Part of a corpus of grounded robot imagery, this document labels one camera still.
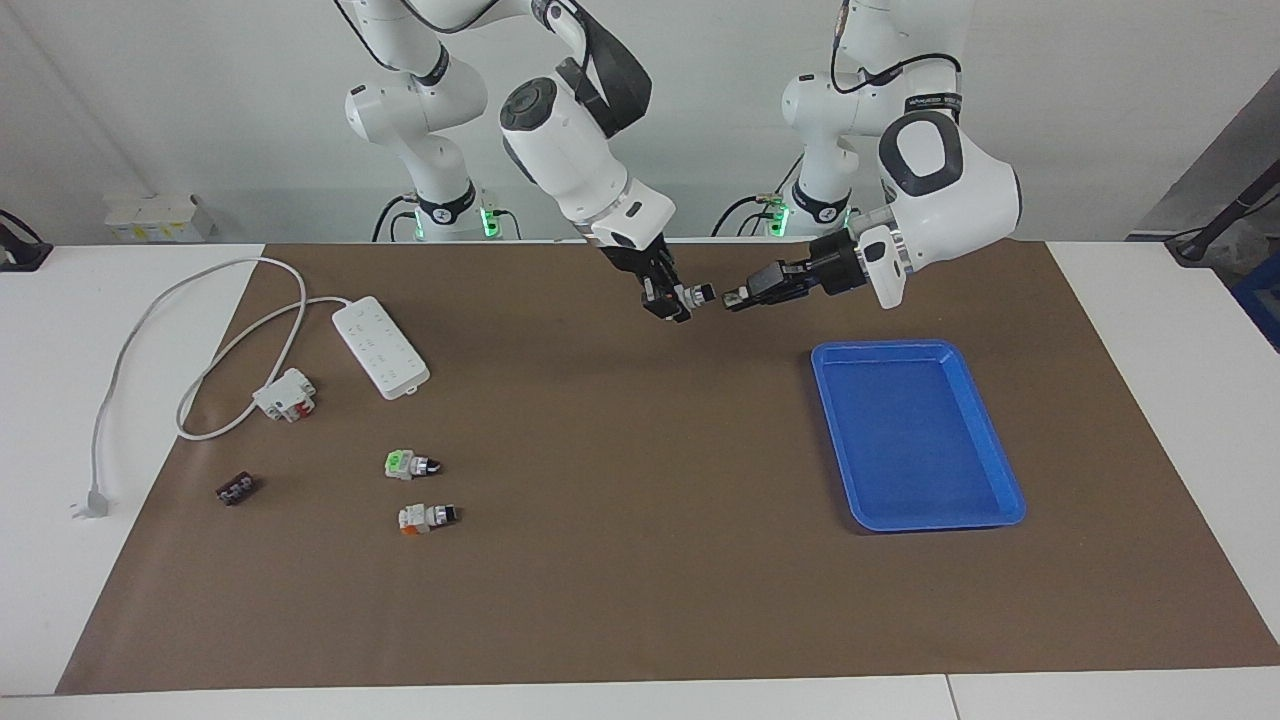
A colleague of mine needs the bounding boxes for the brown table mat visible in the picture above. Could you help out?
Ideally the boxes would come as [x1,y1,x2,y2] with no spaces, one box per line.
[55,240,1280,696]

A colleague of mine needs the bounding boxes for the black tripod leg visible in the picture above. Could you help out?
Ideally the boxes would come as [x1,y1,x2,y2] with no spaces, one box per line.
[1165,160,1280,263]

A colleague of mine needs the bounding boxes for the white red circuit breaker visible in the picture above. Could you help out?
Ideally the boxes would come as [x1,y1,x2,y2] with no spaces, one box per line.
[251,368,318,424]

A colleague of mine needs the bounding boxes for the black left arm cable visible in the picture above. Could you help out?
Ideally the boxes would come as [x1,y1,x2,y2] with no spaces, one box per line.
[830,0,963,96]

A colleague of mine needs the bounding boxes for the blue crate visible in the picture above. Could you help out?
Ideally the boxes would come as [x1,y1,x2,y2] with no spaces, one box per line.
[1232,252,1280,353]

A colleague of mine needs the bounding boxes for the blue plastic tray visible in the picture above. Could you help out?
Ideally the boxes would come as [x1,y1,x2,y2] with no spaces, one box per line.
[810,339,1028,533]

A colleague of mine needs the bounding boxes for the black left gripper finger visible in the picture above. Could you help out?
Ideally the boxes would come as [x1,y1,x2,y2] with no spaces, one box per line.
[722,284,814,313]
[745,260,817,293]

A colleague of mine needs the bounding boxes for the white cardboard box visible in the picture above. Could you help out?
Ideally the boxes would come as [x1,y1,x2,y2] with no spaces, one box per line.
[104,193,216,243]

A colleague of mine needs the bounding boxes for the white power cable with plug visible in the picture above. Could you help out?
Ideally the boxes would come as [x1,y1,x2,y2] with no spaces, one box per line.
[70,257,346,521]

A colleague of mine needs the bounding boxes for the black clamp stand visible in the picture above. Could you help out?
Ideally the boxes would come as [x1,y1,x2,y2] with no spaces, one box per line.
[0,210,53,273]

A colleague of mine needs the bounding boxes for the black left base cables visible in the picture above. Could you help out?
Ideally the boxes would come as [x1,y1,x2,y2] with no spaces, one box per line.
[712,150,806,239]

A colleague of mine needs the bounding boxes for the black right base cables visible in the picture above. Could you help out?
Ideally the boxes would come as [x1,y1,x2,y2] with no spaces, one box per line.
[372,193,521,243]

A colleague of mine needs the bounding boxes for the selector switch white block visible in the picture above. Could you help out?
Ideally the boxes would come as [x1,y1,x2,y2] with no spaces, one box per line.
[397,503,462,536]

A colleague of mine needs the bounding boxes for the black base cables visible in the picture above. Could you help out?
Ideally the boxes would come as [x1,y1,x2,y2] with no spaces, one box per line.
[372,193,521,243]
[712,150,806,239]

